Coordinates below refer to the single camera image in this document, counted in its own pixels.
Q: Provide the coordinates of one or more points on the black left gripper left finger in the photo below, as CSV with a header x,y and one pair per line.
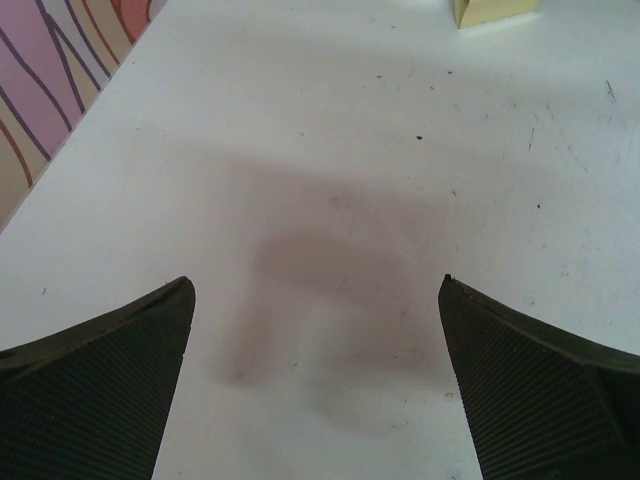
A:
x,y
92,401

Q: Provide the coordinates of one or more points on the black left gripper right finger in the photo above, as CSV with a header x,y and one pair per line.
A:
x,y
540,402

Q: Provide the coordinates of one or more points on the yellow sticky note pad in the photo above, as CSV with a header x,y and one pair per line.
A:
x,y
470,13

